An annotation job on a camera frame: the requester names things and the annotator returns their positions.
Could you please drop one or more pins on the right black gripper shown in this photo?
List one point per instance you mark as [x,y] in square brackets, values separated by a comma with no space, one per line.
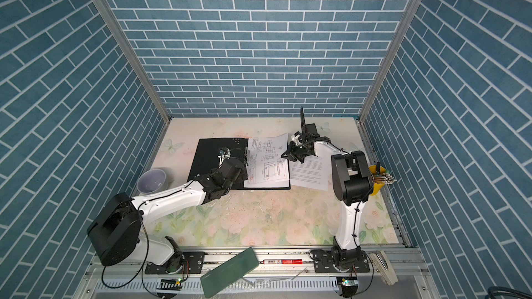
[289,154]

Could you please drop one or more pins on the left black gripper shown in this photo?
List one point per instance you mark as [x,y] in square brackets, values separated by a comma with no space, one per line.
[241,177]

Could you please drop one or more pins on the orange black file folder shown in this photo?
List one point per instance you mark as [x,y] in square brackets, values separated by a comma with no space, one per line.
[211,152]

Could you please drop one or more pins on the technical drawing paper sheet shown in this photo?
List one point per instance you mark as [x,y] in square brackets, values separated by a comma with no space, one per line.
[266,169]

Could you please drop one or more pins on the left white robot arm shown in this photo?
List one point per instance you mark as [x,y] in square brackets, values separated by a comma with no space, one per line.
[118,232]

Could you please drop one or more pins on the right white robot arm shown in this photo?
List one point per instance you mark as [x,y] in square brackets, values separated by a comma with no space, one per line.
[352,183]

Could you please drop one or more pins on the grey ceramic mug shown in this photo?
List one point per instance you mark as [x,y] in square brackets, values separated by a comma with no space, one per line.
[152,181]

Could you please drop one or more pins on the yellow pen cup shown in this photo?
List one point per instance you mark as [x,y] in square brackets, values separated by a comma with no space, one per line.
[378,183]

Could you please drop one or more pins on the red marker pen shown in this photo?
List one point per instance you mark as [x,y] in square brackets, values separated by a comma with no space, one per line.
[282,262]

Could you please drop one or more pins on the green board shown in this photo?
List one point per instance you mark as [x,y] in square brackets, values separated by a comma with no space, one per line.
[213,282]

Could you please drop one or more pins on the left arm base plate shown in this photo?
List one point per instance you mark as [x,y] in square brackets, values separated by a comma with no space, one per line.
[184,263]

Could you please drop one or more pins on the aluminium front rail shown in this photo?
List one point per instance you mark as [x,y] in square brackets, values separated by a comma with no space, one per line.
[405,262]

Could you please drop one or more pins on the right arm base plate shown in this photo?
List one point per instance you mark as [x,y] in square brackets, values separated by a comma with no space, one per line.
[339,261]

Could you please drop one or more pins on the aluminium corner frame post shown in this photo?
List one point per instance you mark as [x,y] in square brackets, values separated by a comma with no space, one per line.
[403,26]

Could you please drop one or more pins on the left aluminium frame post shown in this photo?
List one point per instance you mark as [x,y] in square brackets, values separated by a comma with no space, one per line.
[118,34]

